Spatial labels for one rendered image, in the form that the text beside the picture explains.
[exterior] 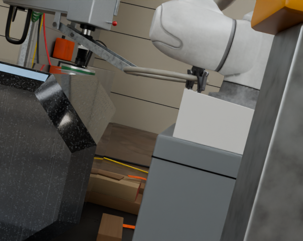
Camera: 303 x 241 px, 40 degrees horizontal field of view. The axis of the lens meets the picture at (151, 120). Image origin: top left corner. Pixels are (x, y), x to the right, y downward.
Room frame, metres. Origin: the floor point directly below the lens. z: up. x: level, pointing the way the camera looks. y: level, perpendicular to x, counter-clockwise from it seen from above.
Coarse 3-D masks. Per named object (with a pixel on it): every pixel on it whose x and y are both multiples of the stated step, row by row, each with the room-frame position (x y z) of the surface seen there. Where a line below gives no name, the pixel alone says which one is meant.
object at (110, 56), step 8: (56, 24) 2.76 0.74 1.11; (64, 24) 2.78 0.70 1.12; (64, 32) 2.76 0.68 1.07; (72, 32) 2.72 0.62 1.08; (80, 32) 2.84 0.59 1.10; (80, 40) 2.68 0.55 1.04; (88, 40) 2.65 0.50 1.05; (88, 48) 2.64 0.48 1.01; (96, 48) 2.61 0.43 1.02; (104, 48) 2.72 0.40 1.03; (104, 56) 2.57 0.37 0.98; (112, 56) 2.54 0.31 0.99; (120, 56) 2.65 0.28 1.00; (112, 64) 2.53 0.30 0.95; (120, 64) 2.50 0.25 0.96; (128, 64) 2.61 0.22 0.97
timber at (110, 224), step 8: (104, 216) 2.22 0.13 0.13; (112, 216) 2.25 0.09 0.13; (104, 224) 2.11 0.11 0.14; (112, 224) 2.13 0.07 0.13; (120, 224) 2.16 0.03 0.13; (104, 232) 2.00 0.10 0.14; (112, 232) 2.03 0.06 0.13; (120, 232) 2.05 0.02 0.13; (96, 240) 1.98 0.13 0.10; (104, 240) 1.98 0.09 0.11; (112, 240) 1.98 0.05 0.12; (120, 240) 1.98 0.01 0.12
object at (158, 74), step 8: (128, 72) 2.45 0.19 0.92; (136, 72) 2.24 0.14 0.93; (144, 72) 2.20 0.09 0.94; (152, 72) 2.18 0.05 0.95; (160, 72) 2.17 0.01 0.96; (168, 72) 2.17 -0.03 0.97; (176, 72) 2.18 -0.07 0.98; (168, 80) 2.63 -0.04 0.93; (176, 80) 2.62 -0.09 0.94; (184, 80) 2.59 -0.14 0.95; (192, 80) 2.22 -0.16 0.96; (208, 80) 2.37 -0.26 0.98
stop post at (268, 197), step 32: (256, 0) 0.39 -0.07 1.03; (288, 0) 0.28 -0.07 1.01; (288, 32) 0.33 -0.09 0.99; (288, 64) 0.30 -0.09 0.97; (288, 96) 0.30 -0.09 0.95; (256, 128) 0.35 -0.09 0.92; (288, 128) 0.30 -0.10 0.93; (256, 160) 0.32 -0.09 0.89; (288, 160) 0.30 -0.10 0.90; (256, 192) 0.30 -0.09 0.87; (288, 192) 0.30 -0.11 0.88; (224, 224) 0.37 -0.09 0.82; (256, 224) 0.30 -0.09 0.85; (288, 224) 0.30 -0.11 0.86
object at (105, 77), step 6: (42, 60) 5.01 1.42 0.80; (54, 60) 4.99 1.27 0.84; (60, 60) 4.98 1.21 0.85; (60, 66) 4.98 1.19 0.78; (90, 66) 6.21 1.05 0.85; (96, 72) 5.29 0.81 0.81; (102, 72) 5.57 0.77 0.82; (108, 72) 5.87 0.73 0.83; (114, 72) 6.18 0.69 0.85; (102, 78) 5.63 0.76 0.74; (108, 78) 5.94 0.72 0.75; (102, 84) 5.69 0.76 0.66; (108, 84) 6.01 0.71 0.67; (108, 90) 6.09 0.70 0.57; (108, 96) 6.16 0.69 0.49
